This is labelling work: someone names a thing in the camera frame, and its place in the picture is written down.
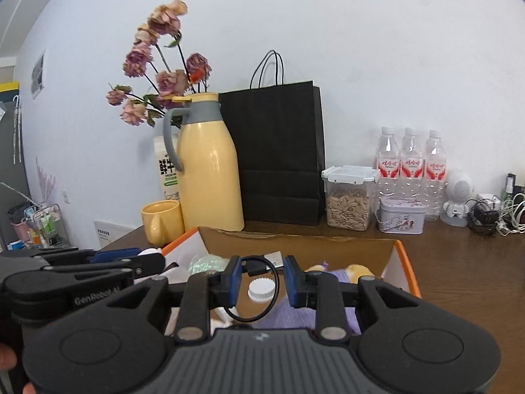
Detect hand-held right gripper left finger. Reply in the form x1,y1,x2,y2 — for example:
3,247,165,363
106,255,241,344

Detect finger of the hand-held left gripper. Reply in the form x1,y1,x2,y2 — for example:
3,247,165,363
89,248,141,264
121,253,165,284

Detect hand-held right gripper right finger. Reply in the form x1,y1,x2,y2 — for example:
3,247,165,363
284,255,420,342

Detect thin black cable loop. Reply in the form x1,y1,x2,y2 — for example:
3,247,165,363
225,256,281,323

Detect red orange cardboard box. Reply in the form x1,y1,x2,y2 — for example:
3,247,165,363
160,226,422,333

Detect yellow and white plush toy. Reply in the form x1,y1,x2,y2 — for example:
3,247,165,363
305,263,376,284

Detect person's left hand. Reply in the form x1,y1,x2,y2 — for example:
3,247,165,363
0,344,37,394

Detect white ribbed lid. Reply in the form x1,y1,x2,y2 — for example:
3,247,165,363
248,279,275,301

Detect purple knitted cloth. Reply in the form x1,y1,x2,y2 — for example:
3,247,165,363
254,269,362,334

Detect iridescent plastic bag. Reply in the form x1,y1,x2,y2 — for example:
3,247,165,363
189,254,230,275

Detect yellow mug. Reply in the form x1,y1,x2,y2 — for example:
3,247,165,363
141,200,185,246

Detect clear container of seeds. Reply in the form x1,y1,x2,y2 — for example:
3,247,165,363
321,165,380,231

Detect white milk carton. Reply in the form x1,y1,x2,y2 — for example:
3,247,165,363
154,133,182,202

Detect yellow thermos jug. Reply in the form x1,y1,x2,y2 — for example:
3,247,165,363
163,92,245,232

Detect white printed tin box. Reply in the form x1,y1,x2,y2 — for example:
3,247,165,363
375,197,426,234

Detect black paper bag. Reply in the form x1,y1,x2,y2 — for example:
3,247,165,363
218,50,327,226

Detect clear water bottle red label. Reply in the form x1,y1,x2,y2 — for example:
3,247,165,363
375,126,402,198
400,127,426,200
424,130,448,221

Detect dried pink flowers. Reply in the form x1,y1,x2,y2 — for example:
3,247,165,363
107,0,213,129

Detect small white robot fan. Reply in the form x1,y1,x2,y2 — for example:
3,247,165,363
441,170,475,227

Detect white wall outlet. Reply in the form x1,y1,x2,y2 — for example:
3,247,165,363
94,219,134,241

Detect wire rack with bottles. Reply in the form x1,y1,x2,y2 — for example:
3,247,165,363
8,203,62,251

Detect purple flower wall decal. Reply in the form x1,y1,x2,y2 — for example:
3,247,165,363
36,157,56,206

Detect wall poster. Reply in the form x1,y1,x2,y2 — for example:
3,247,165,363
31,49,47,100

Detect tangle of cables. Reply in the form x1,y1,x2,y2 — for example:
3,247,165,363
468,195,525,239

